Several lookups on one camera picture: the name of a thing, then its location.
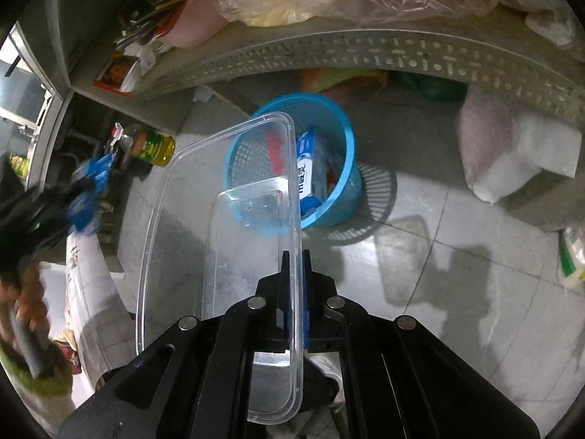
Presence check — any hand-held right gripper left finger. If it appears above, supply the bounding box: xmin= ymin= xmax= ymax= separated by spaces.
xmin=57 ymin=251 xmax=291 ymax=439

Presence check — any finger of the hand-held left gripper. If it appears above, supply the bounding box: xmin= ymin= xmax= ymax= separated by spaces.
xmin=27 ymin=190 xmax=101 ymax=239
xmin=41 ymin=154 xmax=117 ymax=202

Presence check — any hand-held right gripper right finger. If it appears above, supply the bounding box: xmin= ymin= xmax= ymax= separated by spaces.
xmin=302 ymin=249 xmax=540 ymax=439

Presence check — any clear plastic container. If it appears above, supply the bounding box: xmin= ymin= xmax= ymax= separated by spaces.
xmin=136 ymin=112 xmax=305 ymax=424

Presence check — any blue white box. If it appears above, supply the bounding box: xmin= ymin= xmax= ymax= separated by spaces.
xmin=295 ymin=128 xmax=323 ymax=160
xmin=296 ymin=154 xmax=330 ymax=217

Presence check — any blue plastic basket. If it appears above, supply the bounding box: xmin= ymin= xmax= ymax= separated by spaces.
xmin=224 ymin=93 xmax=363 ymax=229

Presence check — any red packet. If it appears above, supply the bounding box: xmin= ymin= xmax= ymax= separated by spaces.
xmin=264 ymin=130 xmax=286 ymax=172

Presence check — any person's left hand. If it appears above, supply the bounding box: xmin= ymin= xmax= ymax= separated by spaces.
xmin=0 ymin=260 xmax=52 ymax=346

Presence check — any yellow oil bottle green label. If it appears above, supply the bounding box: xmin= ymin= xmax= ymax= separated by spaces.
xmin=114 ymin=123 xmax=177 ymax=168

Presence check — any floral plastic tablecloth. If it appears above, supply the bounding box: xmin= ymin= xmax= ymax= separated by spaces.
xmin=0 ymin=231 xmax=138 ymax=426

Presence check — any red printed box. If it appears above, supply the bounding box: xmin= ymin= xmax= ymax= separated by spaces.
xmin=94 ymin=52 xmax=138 ymax=97

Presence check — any bundle of utensils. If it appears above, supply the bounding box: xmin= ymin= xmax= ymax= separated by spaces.
xmin=114 ymin=0 xmax=206 ymax=51

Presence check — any pink pouch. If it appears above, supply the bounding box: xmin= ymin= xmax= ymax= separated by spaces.
xmin=169 ymin=0 xmax=229 ymax=49

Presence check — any orange plastic bag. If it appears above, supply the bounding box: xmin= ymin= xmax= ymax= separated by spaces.
xmin=299 ymin=68 xmax=389 ymax=97

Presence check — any green plastic bag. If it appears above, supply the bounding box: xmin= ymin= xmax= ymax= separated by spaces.
xmin=402 ymin=73 xmax=468 ymax=102

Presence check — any white woven sack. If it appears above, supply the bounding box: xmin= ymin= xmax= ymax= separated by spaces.
xmin=457 ymin=89 xmax=583 ymax=204

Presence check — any grey metal shelf rack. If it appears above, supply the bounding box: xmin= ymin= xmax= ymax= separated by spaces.
xmin=27 ymin=0 xmax=585 ymax=124

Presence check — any green white packet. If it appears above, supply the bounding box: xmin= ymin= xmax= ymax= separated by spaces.
xmin=558 ymin=224 xmax=585 ymax=289

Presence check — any white plastic bag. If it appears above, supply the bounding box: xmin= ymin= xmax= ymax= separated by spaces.
xmin=498 ymin=0 xmax=577 ymax=47

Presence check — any grey metal frame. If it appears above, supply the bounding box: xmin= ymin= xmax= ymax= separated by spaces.
xmin=0 ymin=23 xmax=74 ymax=147

